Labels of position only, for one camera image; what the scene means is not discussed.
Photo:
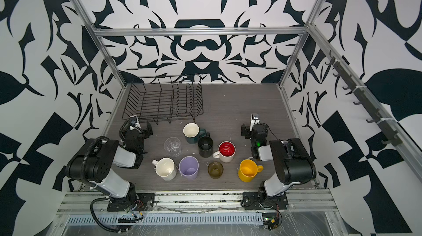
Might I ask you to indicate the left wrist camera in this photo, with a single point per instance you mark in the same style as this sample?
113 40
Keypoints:
133 121

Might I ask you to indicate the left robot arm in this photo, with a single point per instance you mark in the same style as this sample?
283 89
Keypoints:
92 165

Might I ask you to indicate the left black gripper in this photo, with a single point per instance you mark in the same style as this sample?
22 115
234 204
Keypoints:
145 130

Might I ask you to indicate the cream white mug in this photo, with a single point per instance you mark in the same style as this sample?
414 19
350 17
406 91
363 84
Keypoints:
165 168

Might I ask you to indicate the dark green mug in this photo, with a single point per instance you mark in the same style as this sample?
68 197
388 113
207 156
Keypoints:
193 132

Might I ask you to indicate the black wire dish rack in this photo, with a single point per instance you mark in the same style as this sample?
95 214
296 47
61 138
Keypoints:
164 98

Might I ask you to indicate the lavender cup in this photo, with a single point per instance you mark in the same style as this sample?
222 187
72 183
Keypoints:
189 167

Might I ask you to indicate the small green circuit board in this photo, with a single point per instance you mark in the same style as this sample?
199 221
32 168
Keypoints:
271 221

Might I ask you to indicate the white mug red inside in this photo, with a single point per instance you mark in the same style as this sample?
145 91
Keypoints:
226 152

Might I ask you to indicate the black mug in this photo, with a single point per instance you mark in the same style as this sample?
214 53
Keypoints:
205 145

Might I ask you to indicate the white slotted cable duct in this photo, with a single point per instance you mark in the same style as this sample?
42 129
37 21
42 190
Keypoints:
185 219

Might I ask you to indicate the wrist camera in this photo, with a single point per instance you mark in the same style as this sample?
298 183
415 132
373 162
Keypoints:
133 121
254 120

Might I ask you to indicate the clear glass cup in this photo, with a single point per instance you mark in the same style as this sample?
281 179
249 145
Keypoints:
173 147

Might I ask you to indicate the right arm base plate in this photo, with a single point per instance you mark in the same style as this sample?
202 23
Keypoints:
258 201

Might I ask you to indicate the grey wall hook rail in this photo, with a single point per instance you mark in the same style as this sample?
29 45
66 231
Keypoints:
363 95

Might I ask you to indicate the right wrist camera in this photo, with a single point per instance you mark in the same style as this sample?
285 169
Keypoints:
254 120

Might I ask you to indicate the yellow mug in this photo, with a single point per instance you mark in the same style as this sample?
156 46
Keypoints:
248 170

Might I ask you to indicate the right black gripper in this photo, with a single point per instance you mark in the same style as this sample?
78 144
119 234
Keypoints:
248 130

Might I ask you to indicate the olive glass cup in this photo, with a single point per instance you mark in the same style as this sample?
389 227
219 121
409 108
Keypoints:
215 170

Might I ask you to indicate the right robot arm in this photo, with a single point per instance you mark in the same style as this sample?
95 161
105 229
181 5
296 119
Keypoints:
293 164

